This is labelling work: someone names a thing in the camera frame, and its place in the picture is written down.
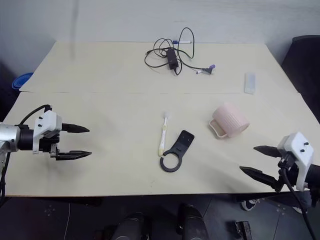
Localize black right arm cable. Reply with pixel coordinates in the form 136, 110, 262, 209
277, 152, 320, 240

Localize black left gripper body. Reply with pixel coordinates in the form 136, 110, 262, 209
38, 131, 61, 159

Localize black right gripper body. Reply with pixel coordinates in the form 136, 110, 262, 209
274, 156, 296, 193

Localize black ring cup holder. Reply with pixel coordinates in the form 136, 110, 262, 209
159, 129, 196, 173

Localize translucent white flat case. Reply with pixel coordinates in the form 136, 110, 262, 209
243, 72, 257, 95

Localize black chair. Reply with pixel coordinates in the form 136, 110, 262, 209
281, 35, 320, 126

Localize dark rounded robot leg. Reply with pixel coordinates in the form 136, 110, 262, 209
176, 203, 211, 240
109, 211, 152, 240

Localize black white sneaker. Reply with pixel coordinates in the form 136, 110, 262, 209
241, 198, 265, 211

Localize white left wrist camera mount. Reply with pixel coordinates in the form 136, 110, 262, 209
32, 110, 63, 155

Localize white yellow toothbrush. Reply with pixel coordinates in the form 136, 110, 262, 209
157, 111, 171, 157

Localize black power adapter with cable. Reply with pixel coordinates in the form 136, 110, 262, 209
143, 27, 208, 76

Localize black box on floor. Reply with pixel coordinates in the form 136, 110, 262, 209
233, 220, 254, 240

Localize blue round basin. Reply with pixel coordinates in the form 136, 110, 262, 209
11, 72, 34, 90

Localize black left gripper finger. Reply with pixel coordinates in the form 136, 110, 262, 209
61, 122, 90, 133
55, 150, 93, 161

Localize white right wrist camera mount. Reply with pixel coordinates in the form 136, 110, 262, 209
277, 131, 315, 190

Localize pink ribbed plastic cup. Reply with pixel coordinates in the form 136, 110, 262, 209
208, 102, 250, 139

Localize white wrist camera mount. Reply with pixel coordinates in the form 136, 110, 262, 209
32, 110, 63, 155
277, 131, 315, 190

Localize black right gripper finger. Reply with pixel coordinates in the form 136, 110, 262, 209
253, 145, 283, 158
239, 166, 280, 189

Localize purple tipped connector plug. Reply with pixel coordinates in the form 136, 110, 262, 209
194, 64, 217, 75

